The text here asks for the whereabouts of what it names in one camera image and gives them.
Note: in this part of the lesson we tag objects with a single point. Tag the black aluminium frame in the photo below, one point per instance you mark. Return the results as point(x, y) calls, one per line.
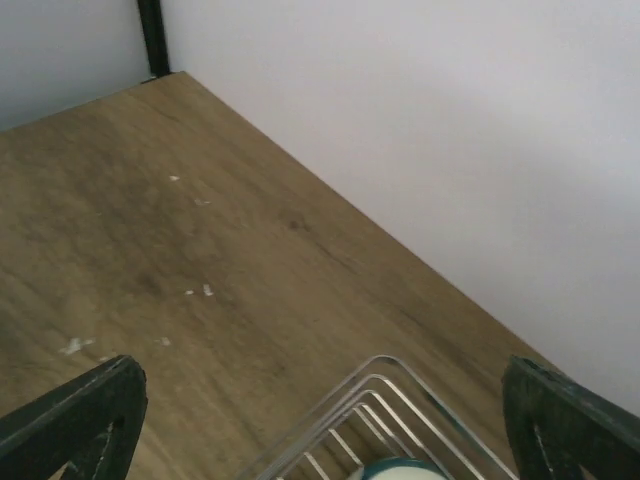
point(154, 34)

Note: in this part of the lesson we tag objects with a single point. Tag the white bowl with blue rim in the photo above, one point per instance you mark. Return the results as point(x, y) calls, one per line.
point(398, 468)

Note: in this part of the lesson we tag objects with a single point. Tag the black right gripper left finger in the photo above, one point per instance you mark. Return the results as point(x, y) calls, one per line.
point(87, 428)

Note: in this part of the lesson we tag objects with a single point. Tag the wire dish rack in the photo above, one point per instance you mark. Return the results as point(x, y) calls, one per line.
point(382, 409)

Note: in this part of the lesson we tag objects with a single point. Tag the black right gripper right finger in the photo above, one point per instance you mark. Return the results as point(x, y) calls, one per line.
point(558, 429)

